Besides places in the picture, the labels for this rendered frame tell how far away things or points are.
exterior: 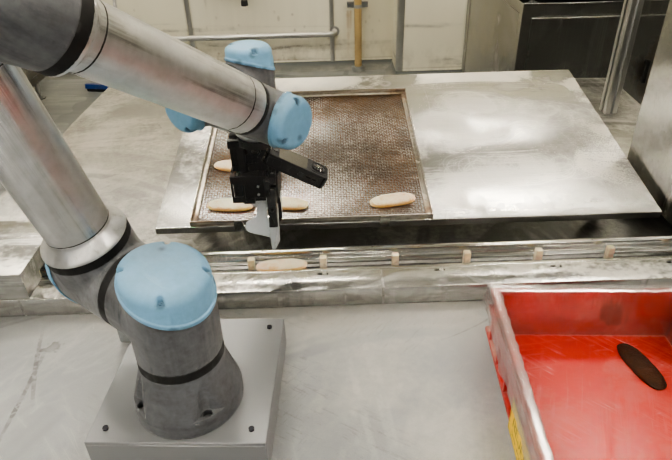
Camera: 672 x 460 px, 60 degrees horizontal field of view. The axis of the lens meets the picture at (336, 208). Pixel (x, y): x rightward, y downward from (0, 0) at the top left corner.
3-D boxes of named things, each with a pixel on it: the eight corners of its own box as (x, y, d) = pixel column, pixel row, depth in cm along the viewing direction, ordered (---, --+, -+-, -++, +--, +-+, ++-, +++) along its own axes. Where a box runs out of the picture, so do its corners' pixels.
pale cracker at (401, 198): (371, 210, 123) (371, 205, 122) (367, 198, 125) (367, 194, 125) (417, 203, 124) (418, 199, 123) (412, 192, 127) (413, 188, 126)
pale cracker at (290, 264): (255, 274, 112) (255, 269, 111) (256, 262, 115) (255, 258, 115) (307, 271, 112) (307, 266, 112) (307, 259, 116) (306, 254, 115)
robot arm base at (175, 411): (223, 446, 76) (213, 394, 71) (116, 431, 79) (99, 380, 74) (256, 362, 89) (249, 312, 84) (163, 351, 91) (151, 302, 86)
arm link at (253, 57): (208, 47, 90) (247, 34, 96) (218, 114, 96) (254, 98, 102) (245, 55, 86) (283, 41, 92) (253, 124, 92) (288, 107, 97)
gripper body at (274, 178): (238, 185, 109) (230, 126, 102) (284, 184, 109) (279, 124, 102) (233, 207, 102) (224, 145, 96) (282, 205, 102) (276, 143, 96)
